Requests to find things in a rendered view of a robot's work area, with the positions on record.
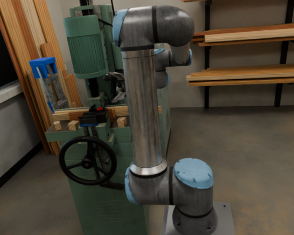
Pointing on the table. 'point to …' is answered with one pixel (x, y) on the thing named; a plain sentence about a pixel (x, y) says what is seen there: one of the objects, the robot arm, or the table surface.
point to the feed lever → (112, 75)
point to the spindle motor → (85, 46)
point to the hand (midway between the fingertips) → (108, 87)
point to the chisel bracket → (99, 100)
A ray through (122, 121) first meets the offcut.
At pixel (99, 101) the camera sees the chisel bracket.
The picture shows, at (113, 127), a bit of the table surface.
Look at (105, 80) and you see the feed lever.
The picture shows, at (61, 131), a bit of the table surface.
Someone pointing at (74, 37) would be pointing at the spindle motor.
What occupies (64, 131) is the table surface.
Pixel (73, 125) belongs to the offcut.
